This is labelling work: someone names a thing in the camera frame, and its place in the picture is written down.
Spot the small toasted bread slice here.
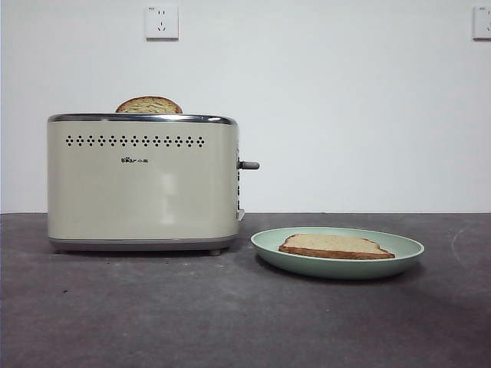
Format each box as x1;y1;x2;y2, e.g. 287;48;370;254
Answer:
114;95;184;114

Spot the white wall socket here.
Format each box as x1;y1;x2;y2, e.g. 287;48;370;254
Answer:
144;5;180;42
472;6;491;41

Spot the pale green round plate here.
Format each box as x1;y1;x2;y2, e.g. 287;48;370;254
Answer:
249;226;426;281

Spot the large toasted bread slice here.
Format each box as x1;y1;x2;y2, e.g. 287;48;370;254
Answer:
278;233;397;261

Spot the cream two-slot toaster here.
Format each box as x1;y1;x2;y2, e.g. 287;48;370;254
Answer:
46;112;261;257

